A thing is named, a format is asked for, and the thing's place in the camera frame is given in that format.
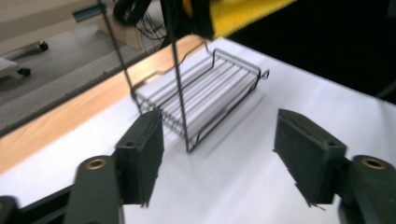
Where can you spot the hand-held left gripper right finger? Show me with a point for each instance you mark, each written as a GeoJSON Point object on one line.
{"type": "Point", "coordinates": [308, 155]}

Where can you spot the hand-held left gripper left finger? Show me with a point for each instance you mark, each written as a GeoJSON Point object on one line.
{"type": "Point", "coordinates": [141, 155]}

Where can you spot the yellow towel with black edging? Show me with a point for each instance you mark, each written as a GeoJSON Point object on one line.
{"type": "Point", "coordinates": [236, 14]}

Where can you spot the beige cabinet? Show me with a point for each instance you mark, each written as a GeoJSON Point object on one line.
{"type": "Point", "coordinates": [121, 29]}

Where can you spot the wheeled stand base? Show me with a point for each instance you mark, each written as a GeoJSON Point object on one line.
{"type": "Point", "coordinates": [21, 56]}

